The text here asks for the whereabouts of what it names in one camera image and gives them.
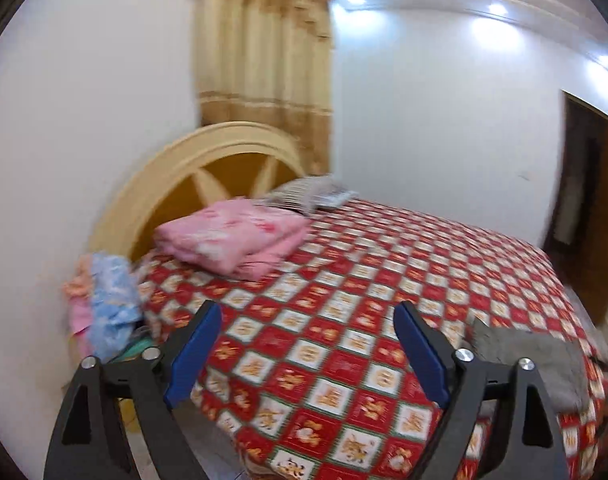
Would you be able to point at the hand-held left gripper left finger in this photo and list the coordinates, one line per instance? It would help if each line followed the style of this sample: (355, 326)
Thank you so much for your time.
(194, 355)

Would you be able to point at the dark wooden door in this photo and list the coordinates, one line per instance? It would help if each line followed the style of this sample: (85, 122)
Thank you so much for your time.
(553, 200)

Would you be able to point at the cream wooden headboard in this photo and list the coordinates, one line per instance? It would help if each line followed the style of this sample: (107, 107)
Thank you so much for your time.
(184, 150)

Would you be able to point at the grey patterned pillow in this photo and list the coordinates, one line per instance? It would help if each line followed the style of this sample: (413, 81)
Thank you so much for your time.
(340, 200)

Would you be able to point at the recessed ceiling light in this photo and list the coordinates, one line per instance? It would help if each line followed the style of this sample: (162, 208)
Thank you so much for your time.
(354, 0)
(496, 9)
(606, 61)

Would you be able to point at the pink folded blanket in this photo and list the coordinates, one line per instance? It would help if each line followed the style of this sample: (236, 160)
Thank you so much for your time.
(224, 235)

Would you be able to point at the orange pink cloth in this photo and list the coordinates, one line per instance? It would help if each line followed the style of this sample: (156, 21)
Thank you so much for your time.
(79, 290)

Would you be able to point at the grey puffer jacket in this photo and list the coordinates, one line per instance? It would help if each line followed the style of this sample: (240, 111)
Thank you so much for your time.
(533, 360)

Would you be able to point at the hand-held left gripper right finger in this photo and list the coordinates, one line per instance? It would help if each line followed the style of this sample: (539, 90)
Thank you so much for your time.
(423, 355)

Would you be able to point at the light blue cloth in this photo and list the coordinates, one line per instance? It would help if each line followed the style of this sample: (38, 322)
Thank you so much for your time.
(111, 300)

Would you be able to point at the red checkered bed sheet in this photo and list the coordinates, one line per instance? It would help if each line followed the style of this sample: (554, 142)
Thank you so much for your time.
(334, 285)

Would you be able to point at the beige patterned curtain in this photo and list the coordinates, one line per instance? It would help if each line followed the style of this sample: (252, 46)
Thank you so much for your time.
(259, 60)

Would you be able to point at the striped pillow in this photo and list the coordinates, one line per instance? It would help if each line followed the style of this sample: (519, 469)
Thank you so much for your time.
(299, 191)

